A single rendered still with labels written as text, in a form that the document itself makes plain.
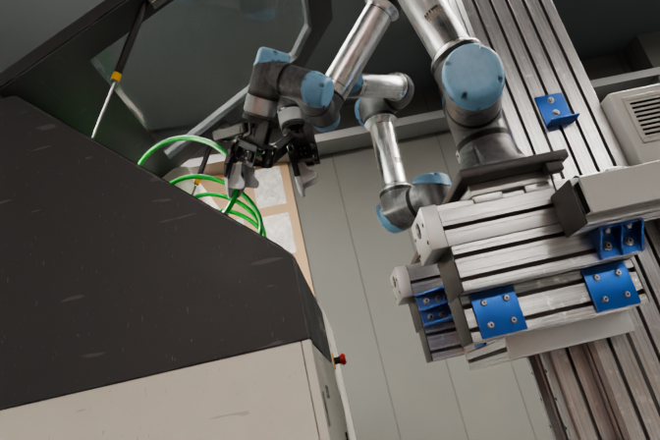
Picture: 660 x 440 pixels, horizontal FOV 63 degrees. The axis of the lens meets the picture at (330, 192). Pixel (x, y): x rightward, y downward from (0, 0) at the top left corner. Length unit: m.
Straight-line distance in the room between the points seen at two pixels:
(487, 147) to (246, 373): 0.65
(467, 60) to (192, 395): 0.80
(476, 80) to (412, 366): 2.72
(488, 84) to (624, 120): 0.50
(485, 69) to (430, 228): 0.32
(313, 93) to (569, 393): 0.85
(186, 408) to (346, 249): 2.77
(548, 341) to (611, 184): 0.35
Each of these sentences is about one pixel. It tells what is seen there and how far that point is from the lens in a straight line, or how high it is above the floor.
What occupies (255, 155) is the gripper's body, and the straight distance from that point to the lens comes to 1.23.
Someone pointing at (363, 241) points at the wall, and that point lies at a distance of 3.72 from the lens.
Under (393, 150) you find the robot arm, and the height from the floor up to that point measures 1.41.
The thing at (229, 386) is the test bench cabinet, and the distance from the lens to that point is 1.01.
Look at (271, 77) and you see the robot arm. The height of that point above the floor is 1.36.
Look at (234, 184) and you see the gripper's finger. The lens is 1.29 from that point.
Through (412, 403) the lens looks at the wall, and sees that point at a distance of 3.59.
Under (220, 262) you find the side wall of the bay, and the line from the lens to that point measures 1.05.
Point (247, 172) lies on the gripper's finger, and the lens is 1.33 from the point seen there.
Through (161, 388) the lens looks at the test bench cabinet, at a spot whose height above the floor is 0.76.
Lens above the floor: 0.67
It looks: 21 degrees up
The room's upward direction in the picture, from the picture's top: 13 degrees counter-clockwise
